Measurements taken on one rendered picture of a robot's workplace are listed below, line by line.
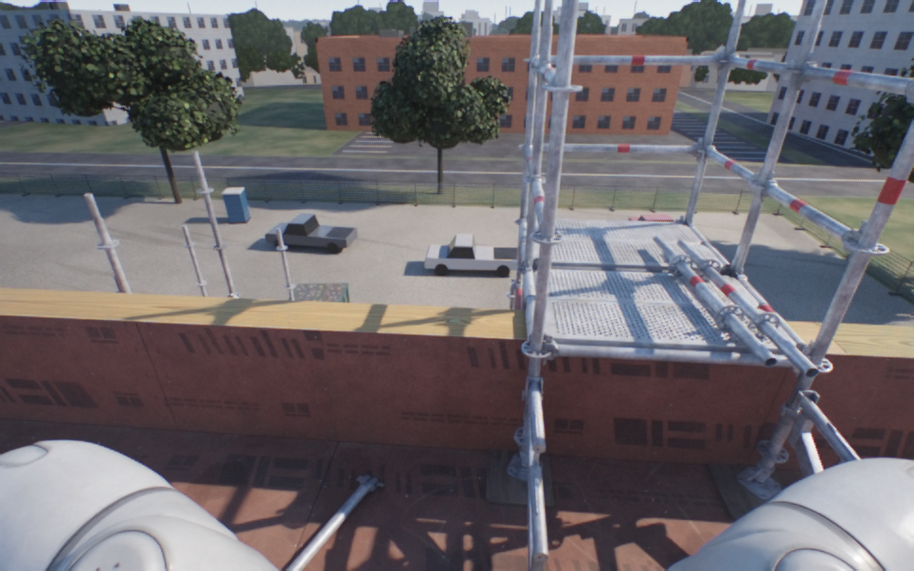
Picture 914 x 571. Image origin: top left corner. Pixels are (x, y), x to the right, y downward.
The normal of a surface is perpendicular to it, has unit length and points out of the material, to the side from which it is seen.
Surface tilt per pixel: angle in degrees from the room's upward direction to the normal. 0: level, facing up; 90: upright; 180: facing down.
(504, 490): 0
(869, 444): 90
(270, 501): 0
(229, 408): 90
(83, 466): 21
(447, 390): 90
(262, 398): 90
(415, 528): 0
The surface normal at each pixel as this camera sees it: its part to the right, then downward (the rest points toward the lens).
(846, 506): -0.23, -0.91
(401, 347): -0.08, 0.48
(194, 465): 0.00, -0.88
